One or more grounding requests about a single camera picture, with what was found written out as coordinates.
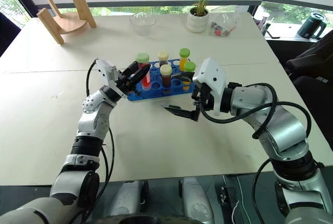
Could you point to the dark rounded robot torso part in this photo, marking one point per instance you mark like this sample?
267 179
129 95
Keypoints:
130 220

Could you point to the green plant in white pot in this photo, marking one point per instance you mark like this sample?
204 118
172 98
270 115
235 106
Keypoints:
198 20

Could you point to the clear plastic container with bits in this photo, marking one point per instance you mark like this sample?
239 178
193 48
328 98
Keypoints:
225 24

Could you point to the dark blue chair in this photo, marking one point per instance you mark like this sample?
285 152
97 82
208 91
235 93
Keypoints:
7 34

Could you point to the white printed cup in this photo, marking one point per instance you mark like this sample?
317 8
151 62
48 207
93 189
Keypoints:
261 20

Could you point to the blue test tube rack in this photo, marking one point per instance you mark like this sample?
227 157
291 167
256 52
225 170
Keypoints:
156 94

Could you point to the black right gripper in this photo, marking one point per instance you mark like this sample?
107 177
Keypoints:
205 96

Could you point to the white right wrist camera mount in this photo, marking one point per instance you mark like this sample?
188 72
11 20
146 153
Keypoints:
212 73

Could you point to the grey robot leg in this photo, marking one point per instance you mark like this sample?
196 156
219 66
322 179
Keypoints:
196 200
127 198

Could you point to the red tube with green cap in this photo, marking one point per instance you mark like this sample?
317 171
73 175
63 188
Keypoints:
147 81

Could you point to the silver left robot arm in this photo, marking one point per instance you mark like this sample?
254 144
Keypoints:
88 128

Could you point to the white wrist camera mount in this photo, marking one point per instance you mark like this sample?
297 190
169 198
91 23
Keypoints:
212 73
108 72

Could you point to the wooden curved stand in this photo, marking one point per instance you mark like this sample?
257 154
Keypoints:
69 24

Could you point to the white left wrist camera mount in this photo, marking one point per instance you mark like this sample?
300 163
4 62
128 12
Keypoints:
108 72

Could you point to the black chair with bag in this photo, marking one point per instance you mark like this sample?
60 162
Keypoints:
312 60

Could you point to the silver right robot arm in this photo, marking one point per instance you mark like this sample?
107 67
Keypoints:
282 128

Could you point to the brown tube with cream cap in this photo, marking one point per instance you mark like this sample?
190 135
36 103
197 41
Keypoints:
166 74
163 57

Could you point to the clear glass bowl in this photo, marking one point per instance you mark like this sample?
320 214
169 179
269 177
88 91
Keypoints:
142 24

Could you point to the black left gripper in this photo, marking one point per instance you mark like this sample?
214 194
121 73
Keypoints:
125 82

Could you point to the yellow tube with green cap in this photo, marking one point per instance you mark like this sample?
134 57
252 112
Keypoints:
189 66
184 57

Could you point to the black metal bracket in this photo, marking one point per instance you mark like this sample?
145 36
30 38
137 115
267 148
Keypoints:
230 198

